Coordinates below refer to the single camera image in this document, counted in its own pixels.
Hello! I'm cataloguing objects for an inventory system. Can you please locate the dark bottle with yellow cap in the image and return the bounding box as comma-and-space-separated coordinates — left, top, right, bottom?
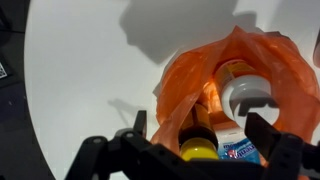
178, 103, 220, 162

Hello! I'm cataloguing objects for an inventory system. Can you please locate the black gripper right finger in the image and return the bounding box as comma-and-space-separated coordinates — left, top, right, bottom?
244, 112, 320, 180

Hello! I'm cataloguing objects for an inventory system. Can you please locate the blue and white box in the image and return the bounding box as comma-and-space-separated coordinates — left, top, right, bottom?
213, 123, 263, 165

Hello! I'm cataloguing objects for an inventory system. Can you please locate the orange plastic bag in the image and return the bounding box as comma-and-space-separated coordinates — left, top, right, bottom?
149, 25, 320, 180

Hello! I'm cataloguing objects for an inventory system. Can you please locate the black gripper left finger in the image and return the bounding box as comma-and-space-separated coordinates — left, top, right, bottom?
64, 109, 201, 180

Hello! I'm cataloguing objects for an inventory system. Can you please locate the white-capped pill bottle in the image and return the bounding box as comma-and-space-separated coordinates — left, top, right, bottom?
213, 59, 281, 130

